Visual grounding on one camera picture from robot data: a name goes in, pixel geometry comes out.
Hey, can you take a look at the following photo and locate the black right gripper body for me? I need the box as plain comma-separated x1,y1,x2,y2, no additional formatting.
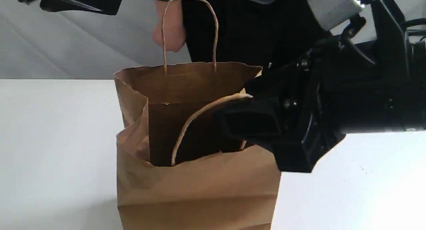
245,40,425,173

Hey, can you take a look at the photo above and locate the brown paper bag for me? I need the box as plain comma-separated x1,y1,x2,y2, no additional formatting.
114,0,282,230

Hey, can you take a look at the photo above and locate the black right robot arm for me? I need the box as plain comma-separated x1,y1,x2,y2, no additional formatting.
215,0,425,173

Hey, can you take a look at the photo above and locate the person's right hand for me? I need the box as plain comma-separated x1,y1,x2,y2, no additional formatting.
152,0,186,52

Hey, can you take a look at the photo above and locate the white draped backdrop cloth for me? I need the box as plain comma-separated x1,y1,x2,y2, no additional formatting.
0,0,192,80

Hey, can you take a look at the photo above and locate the person's dark torso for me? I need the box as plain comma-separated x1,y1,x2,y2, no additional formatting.
151,0,330,71

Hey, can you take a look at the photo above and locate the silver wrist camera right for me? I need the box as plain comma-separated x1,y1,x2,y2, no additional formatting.
308,0,374,31

